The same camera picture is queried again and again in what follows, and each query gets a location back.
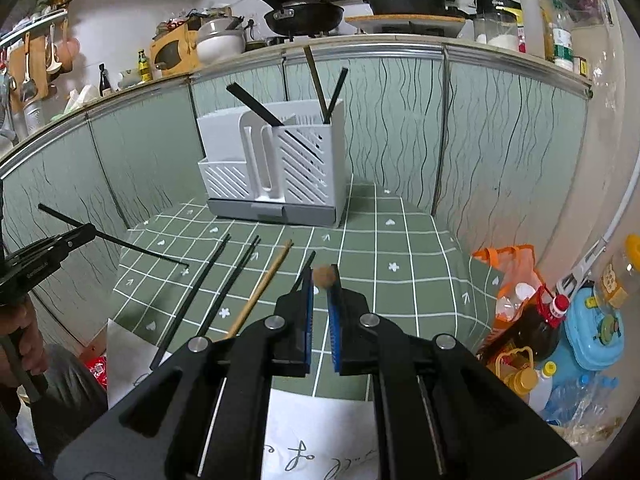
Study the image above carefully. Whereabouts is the wooden chopstick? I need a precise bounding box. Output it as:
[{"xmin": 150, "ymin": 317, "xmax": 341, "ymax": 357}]
[
  {"xmin": 224, "ymin": 240, "xmax": 293, "ymax": 339},
  {"xmin": 312, "ymin": 264, "xmax": 338, "ymax": 290}
]

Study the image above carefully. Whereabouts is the person left hand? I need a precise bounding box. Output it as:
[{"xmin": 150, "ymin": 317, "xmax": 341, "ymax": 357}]
[{"xmin": 1, "ymin": 296, "xmax": 48, "ymax": 376}]

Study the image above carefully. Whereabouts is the yellow cap oil bottle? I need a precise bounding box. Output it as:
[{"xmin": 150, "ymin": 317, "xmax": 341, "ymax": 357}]
[{"xmin": 495, "ymin": 346, "xmax": 538, "ymax": 401}]

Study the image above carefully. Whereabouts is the red cap dark bottle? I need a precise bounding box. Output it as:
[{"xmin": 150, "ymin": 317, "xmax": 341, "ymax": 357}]
[{"xmin": 484, "ymin": 290, "xmax": 570, "ymax": 364}]

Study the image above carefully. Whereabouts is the green checked tablecloth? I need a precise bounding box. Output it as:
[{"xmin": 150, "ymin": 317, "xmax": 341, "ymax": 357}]
[{"xmin": 106, "ymin": 180, "xmax": 501, "ymax": 403}]

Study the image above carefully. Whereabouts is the orange plastic bag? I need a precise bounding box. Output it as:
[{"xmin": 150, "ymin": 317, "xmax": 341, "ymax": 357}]
[{"xmin": 473, "ymin": 244, "xmax": 544, "ymax": 346}]

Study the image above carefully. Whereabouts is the metal perforated utensil cup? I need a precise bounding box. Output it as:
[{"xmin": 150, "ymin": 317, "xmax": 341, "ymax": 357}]
[{"xmin": 23, "ymin": 100, "xmax": 48, "ymax": 136}]

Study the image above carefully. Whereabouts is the blue plastic toy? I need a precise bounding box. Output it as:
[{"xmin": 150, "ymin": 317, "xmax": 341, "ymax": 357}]
[{"xmin": 549, "ymin": 286, "xmax": 625, "ymax": 387}]

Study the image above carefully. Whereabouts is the dark soy sauce bottle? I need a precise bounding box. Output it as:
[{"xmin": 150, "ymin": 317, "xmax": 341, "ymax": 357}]
[{"xmin": 99, "ymin": 63, "xmax": 113, "ymax": 96}]

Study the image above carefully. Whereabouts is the yellow lid plastic jar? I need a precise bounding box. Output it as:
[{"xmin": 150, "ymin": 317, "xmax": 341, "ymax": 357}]
[{"xmin": 585, "ymin": 233, "xmax": 640, "ymax": 311}]

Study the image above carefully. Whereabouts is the green glass bottle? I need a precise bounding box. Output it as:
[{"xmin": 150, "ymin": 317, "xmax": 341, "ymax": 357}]
[{"xmin": 138, "ymin": 49, "xmax": 153, "ymax": 82}]

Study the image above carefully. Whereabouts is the white grey utensil holder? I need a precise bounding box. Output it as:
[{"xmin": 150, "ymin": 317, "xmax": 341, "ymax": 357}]
[{"xmin": 198, "ymin": 99, "xmax": 349, "ymax": 228}]

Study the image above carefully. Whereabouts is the yellow microwave oven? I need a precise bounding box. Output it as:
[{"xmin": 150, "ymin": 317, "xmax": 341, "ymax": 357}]
[{"xmin": 150, "ymin": 24, "xmax": 201, "ymax": 77}]

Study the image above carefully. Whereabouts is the white rice cooker pot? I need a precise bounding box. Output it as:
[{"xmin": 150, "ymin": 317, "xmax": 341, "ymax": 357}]
[{"xmin": 196, "ymin": 16, "xmax": 245, "ymax": 65}]

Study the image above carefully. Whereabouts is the black frying pan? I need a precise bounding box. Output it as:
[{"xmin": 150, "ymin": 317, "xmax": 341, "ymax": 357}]
[{"xmin": 260, "ymin": 0, "xmax": 344, "ymax": 38}]

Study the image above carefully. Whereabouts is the green label jar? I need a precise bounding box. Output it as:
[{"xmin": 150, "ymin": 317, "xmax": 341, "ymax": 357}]
[{"xmin": 552, "ymin": 27, "xmax": 574, "ymax": 72}]

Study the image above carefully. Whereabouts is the glass sugar jar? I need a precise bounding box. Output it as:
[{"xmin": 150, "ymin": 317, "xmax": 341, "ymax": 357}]
[{"xmin": 472, "ymin": 0, "xmax": 522, "ymax": 51}]

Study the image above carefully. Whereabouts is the wooden cutting board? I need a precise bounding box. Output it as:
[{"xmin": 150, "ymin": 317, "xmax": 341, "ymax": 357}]
[{"xmin": 345, "ymin": 14, "xmax": 465, "ymax": 27}]

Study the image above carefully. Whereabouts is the white squeeze bottle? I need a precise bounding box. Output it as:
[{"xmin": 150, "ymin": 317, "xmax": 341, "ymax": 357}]
[{"xmin": 521, "ymin": 0, "xmax": 544, "ymax": 58}]

